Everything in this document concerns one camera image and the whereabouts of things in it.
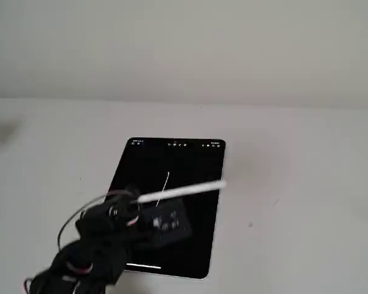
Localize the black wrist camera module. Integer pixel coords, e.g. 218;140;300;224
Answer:
140;198;193;248

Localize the black red white cable bundle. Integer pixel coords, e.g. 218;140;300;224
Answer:
23;189;134;292

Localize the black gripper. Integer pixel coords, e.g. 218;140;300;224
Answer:
75;183;156;247

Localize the black screen tablet silver edge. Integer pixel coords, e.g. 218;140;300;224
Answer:
105;137;227;281

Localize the white stylus pencil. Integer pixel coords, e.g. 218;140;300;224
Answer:
137;179;228;204

